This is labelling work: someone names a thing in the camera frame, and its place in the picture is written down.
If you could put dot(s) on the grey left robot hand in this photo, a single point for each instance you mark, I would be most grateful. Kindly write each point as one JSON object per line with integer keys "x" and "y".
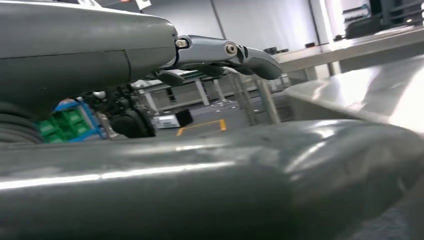
{"x": 82, "y": 39}

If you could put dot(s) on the blue metal shelf rack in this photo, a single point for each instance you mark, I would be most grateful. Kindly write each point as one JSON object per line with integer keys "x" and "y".
{"x": 84, "y": 114}

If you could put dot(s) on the stainless steel workbench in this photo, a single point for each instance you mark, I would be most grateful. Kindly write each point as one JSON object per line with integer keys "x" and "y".
{"x": 364, "y": 92}

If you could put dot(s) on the green plastic crate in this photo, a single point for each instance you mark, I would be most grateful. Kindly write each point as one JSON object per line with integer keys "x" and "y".
{"x": 74, "y": 119}
{"x": 48, "y": 130}

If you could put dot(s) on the white grey equipment case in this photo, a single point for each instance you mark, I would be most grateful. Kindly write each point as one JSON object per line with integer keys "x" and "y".
{"x": 165, "y": 121}

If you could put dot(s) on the long white table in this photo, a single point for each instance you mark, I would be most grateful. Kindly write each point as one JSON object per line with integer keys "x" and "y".
{"x": 202, "y": 92}

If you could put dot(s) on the steel desk legs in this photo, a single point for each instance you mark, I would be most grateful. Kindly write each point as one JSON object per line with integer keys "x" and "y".
{"x": 268, "y": 102}

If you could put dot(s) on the white desk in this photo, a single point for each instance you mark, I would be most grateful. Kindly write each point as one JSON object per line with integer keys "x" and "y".
{"x": 331, "y": 53}

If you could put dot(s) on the black bulky object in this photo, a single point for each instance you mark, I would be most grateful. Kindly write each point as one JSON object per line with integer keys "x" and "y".
{"x": 374, "y": 28}

